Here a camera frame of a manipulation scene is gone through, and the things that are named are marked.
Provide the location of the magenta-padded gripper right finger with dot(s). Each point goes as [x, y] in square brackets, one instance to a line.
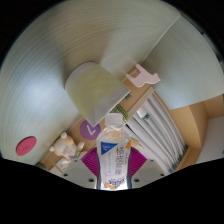
[149, 171]

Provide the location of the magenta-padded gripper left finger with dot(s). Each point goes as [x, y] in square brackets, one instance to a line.
[78, 172]

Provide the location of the clear plastic drink bottle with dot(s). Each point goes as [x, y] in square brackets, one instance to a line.
[114, 156]

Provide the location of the beige plush mouse toy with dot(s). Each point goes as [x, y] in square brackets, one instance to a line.
[66, 146]

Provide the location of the white pleated curtain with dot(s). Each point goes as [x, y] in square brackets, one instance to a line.
[160, 133]

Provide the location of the round purple number sign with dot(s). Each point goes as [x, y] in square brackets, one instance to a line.
[89, 130]

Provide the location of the flat round red coaster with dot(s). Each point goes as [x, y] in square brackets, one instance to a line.
[26, 146]

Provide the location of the small cactus in white pot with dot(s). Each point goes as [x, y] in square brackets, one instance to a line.
[142, 113]
[127, 96]

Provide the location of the white cup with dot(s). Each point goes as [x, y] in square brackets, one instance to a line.
[95, 90]

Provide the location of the pink horse figurine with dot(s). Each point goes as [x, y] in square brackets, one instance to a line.
[143, 77]

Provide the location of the pale green desk partition panel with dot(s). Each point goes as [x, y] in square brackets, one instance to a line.
[190, 63]

